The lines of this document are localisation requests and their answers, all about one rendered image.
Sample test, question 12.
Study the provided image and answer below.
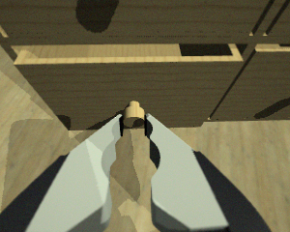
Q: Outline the light wooden chest of drawers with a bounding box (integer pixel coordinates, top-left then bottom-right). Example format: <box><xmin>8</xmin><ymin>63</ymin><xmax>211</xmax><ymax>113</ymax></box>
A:
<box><xmin>0</xmin><ymin>0</ymin><xmax>290</xmax><ymax>122</ymax></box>

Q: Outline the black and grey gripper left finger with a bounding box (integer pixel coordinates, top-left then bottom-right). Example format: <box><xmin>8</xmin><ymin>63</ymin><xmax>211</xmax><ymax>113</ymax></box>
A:
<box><xmin>0</xmin><ymin>114</ymin><xmax>124</xmax><ymax>232</ymax></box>

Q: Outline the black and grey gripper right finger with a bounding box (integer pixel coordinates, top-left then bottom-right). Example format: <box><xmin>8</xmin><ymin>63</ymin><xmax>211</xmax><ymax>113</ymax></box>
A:
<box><xmin>144</xmin><ymin>113</ymin><xmax>272</xmax><ymax>232</ymax></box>

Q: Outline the brown wooden drawer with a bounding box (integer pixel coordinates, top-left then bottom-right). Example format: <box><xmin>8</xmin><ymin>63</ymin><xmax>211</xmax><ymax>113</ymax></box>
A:
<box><xmin>210</xmin><ymin>43</ymin><xmax>290</xmax><ymax>119</ymax></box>
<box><xmin>265</xmin><ymin>0</ymin><xmax>290</xmax><ymax>36</ymax></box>
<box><xmin>14</xmin><ymin>43</ymin><xmax>243</xmax><ymax>131</ymax></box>
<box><xmin>0</xmin><ymin>0</ymin><xmax>270</xmax><ymax>37</ymax></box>

